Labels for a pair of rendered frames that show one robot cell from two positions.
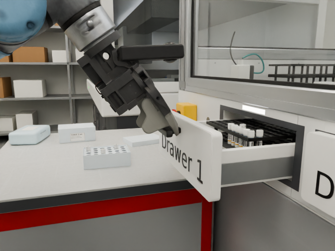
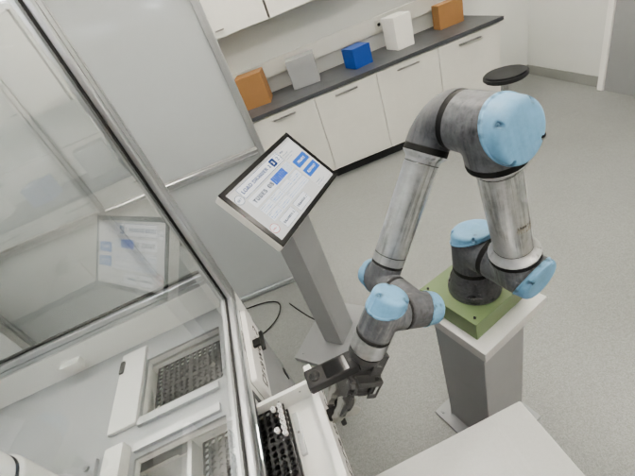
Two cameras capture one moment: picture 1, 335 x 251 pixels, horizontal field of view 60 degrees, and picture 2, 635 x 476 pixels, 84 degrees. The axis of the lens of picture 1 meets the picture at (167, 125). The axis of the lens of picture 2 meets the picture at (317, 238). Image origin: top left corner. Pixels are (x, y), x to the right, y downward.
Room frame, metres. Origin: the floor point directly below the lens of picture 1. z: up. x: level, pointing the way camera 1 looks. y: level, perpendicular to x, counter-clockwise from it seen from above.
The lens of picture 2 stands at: (0.97, 0.21, 1.71)
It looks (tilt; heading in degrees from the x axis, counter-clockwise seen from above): 34 degrees down; 193
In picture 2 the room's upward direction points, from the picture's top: 22 degrees counter-clockwise
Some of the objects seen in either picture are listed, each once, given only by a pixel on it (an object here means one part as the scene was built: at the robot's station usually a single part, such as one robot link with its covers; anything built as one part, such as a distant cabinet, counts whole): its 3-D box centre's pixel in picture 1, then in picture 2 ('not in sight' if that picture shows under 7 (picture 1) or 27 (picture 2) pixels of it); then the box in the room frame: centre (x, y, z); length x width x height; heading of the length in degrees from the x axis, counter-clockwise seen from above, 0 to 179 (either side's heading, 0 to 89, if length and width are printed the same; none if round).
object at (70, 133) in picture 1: (77, 132); not in sight; (1.05, 0.34, 0.79); 0.13 x 0.09 x 0.05; 110
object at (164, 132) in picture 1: (170, 129); (334, 412); (0.54, -0.01, 0.91); 0.07 x 0.04 x 0.01; 17
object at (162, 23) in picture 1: (166, 53); not in sight; (2.33, 0.01, 1.13); 1.78 x 1.14 x 0.45; 17
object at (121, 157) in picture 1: (106, 156); not in sight; (0.78, 0.17, 0.78); 0.12 x 0.08 x 0.04; 106
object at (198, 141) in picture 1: (183, 144); (328, 423); (0.55, -0.03, 0.87); 0.29 x 0.02 x 0.11; 17
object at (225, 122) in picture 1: (269, 139); (252, 463); (0.61, -0.22, 0.87); 0.22 x 0.18 x 0.06; 107
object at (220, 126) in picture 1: (228, 129); (287, 438); (0.58, -0.12, 0.90); 0.18 x 0.02 x 0.01; 17
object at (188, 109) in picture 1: (185, 114); not in sight; (0.91, -0.06, 0.88); 0.07 x 0.05 x 0.07; 17
